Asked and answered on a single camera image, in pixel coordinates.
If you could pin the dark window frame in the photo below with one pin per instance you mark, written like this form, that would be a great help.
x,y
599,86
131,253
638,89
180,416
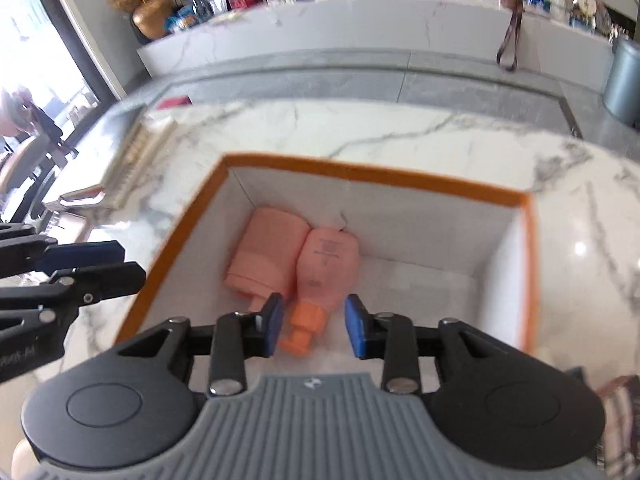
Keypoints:
x,y
75,25

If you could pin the brown chair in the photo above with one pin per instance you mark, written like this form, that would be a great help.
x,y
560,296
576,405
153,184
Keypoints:
x,y
22,165

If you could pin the round wooden ornament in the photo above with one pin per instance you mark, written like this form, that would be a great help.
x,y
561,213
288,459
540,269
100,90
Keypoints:
x,y
585,0

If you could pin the white marble counter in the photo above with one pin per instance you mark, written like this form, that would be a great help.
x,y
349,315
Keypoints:
x,y
350,25

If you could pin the striped cloth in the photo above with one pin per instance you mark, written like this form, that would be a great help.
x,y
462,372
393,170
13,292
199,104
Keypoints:
x,y
622,425

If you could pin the grey trash bin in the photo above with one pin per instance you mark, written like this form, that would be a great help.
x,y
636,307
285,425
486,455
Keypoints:
x,y
622,80

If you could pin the red booklet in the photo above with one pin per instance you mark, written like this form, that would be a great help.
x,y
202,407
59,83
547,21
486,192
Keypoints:
x,y
174,102

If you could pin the wide pink pump bottle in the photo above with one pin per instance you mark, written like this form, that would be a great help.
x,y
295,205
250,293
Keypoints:
x,y
265,250

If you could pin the blue snack packets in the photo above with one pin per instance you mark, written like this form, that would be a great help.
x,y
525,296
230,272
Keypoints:
x,y
181,19

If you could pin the golden vase with dried flowers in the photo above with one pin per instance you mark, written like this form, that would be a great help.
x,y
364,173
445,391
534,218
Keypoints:
x,y
150,17

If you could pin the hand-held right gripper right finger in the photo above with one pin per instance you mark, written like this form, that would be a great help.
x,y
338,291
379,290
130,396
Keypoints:
x,y
356,327

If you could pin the pink bottle with orange cap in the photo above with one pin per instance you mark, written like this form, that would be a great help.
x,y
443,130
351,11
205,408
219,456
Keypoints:
x,y
327,265

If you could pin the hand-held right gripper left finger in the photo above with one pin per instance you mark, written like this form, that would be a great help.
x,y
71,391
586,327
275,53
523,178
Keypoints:
x,y
272,325

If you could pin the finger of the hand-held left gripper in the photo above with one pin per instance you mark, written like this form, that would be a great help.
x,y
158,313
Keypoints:
x,y
85,256
115,280

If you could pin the orange-rimmed white box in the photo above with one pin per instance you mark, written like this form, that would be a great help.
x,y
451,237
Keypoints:
x,y
380,175

